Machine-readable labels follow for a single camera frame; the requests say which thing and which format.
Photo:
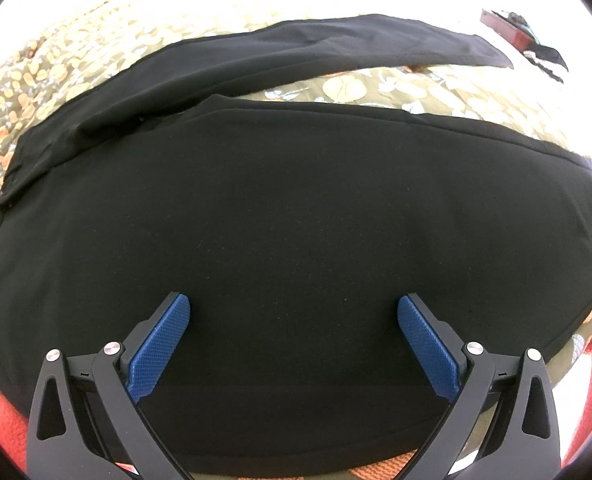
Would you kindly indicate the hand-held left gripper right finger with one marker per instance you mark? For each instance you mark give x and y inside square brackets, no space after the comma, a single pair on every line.
[428,345]

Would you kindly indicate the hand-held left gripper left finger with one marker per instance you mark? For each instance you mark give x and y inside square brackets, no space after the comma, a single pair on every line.
[158,345]

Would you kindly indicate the black pants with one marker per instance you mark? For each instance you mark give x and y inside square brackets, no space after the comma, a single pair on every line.
[296,210]

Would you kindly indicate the orange red knit cloth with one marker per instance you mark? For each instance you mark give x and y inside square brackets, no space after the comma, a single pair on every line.
[1,425]

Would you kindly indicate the green orange floral bedspread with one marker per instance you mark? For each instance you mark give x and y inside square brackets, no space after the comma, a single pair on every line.
[346,87]

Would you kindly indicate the black white patterned cloth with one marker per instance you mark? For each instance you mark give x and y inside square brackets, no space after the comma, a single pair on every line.
[545,57]

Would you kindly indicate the red box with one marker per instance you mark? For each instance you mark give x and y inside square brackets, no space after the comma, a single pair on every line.
[505,30]

